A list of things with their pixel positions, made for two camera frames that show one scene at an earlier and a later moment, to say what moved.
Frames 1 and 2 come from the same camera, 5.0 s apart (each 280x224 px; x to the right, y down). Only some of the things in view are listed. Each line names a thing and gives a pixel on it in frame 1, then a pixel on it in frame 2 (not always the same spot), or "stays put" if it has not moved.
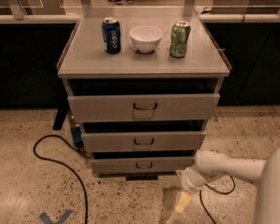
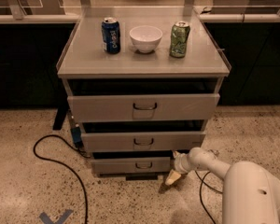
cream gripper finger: x=184 y=200 -> x=172 y=177
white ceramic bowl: x=146 y=38 stays put
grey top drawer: x=144 y=107 stays put
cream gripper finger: x=179 y=171 -> x=175 y=154
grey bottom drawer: x=170 y=165 stays put
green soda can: x=178 y=39 stays put
